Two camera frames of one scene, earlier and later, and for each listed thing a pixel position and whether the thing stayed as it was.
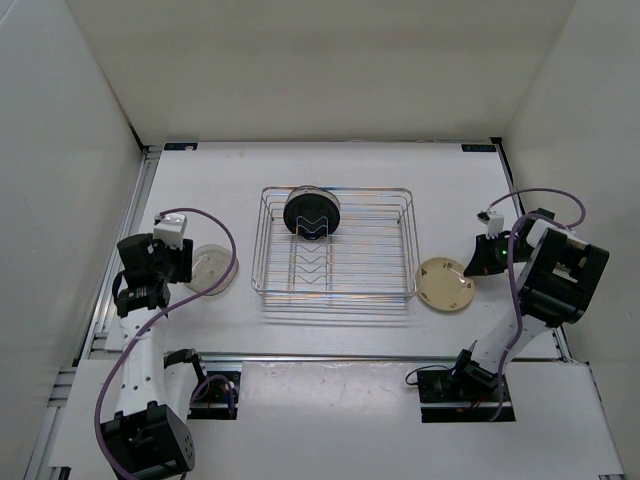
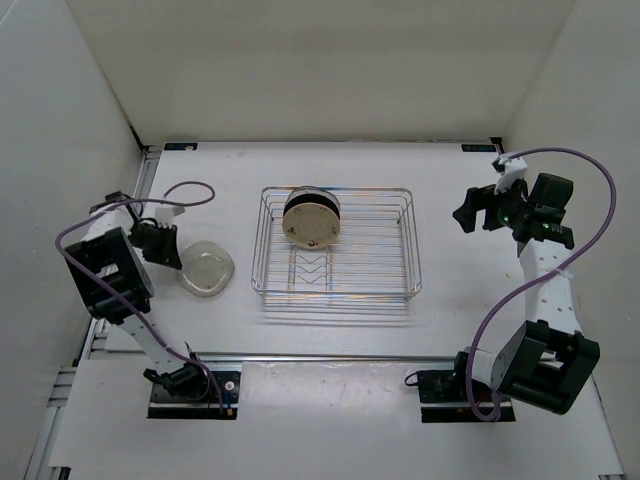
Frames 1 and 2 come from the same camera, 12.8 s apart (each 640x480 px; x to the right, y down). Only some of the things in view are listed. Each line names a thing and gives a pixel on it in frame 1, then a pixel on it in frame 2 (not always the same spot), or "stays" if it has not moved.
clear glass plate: [314, 189] stays
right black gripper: [481, 262] → [484, 198]
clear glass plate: [210, 262] stays
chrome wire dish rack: [372, 254] stays
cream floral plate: [442, 284] → [311, 225]
